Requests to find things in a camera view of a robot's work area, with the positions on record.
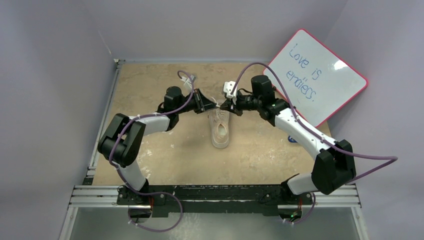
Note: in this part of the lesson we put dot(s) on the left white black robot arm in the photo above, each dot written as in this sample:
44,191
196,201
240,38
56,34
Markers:
122,139

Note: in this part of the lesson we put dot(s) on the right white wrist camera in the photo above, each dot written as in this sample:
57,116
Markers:
230,90

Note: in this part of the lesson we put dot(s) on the beige sneaker shoe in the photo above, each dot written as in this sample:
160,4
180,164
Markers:
219,141

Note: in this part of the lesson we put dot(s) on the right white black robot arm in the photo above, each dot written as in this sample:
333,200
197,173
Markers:
333,165

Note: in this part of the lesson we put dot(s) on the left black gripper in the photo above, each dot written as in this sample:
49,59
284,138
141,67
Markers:
202,103

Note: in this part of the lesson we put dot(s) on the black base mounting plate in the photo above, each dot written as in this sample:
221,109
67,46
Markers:
266,199

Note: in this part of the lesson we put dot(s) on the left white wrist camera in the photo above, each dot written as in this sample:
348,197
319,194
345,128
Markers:
188,82

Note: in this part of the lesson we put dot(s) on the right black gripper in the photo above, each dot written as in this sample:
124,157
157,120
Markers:
234,105

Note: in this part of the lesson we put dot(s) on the white shoelace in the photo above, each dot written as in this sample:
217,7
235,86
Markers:
219,121

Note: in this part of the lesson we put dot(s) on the aluminium frame rail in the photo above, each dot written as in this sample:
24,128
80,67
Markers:
89,196

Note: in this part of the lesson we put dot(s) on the pink framed whiteboard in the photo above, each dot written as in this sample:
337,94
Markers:
316,80

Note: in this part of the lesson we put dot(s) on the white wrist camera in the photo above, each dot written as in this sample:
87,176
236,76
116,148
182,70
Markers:
230,90
188,82

